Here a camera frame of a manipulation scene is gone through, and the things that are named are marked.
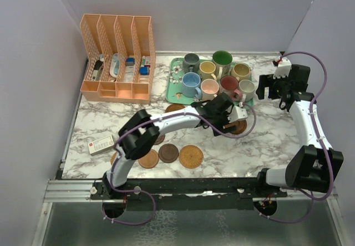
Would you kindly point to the dark grey mug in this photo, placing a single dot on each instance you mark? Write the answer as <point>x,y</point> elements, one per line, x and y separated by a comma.
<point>191,63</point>

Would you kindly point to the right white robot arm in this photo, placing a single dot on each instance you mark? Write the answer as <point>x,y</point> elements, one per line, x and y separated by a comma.
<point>316,164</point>

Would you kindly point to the white blue pack in organizer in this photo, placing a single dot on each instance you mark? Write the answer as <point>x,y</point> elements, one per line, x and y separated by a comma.
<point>114,65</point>

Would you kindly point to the woven rattan coaster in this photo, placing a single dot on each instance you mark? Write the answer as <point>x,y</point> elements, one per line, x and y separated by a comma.
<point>191,156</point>
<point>113,158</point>

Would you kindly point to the peach plastic file organizer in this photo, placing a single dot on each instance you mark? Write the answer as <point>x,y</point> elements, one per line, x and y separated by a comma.
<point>121,58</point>

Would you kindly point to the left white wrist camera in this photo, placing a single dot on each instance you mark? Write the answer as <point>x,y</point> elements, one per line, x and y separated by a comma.
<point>239,113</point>

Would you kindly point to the tan beige mug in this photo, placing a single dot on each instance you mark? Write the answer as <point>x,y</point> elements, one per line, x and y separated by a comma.
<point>241,71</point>

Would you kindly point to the green mug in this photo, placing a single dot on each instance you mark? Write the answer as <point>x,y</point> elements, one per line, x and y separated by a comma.
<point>222,60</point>

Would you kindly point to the blue tape dispenser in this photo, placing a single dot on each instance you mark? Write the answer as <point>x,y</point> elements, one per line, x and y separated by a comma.
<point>144,70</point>

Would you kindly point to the brown wooden coaster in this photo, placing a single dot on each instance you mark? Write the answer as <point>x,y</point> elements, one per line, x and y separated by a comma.
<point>236,127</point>
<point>174,107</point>

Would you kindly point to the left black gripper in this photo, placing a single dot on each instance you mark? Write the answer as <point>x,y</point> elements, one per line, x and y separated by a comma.
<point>219,127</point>

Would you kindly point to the white speckled mug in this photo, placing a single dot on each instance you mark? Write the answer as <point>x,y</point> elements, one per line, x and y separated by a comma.
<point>247,89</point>

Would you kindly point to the small white card box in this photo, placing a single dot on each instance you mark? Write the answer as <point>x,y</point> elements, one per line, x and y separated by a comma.
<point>101,145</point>

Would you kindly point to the red floral mug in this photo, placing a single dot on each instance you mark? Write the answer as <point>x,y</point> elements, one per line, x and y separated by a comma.
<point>229,85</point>

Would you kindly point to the dark walnut coaster lower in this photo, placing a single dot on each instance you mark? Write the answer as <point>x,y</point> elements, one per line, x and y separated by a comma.
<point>168,153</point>

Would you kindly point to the aluminium frame rail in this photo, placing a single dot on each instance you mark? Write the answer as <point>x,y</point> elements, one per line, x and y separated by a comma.
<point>79,191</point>

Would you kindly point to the black mounting rail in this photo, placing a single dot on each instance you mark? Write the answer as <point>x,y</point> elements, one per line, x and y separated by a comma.
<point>182,194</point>

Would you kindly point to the green floral tray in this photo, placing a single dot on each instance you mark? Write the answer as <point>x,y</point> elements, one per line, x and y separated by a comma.
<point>174,88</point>

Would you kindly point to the light pink mug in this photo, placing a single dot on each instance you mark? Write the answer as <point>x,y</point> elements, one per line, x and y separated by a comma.
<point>210,89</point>

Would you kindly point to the black white tool in organizer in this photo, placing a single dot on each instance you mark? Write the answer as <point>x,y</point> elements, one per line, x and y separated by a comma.
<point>98,68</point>

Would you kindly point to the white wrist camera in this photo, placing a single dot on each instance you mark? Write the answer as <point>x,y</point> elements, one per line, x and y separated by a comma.
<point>283,67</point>
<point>239,113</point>

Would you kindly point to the yellow mug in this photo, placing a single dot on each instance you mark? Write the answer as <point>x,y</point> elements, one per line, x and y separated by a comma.
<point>207,70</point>

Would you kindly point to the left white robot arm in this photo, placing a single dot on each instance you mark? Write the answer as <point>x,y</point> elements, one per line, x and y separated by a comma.
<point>138,135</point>

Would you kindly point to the dark walnut coaster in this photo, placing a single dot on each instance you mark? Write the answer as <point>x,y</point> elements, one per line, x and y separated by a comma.
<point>168,153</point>
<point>159,140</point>

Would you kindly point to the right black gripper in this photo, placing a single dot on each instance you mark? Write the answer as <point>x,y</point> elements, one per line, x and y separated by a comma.
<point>267,81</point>

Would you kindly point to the blue eraser box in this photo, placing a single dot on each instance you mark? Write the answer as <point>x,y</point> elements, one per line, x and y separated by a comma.
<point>130,61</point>

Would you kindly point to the dark walnut coaster upper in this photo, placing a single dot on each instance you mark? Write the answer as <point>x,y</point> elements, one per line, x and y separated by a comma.
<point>159,140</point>

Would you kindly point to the blue mug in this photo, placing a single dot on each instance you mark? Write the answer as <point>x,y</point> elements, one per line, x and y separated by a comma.
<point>191,85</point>

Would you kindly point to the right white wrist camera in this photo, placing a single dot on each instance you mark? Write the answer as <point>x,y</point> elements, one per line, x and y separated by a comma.
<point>283,67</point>

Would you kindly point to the light wood coaster lower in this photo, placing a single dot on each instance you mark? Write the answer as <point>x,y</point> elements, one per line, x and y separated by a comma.
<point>150,160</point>

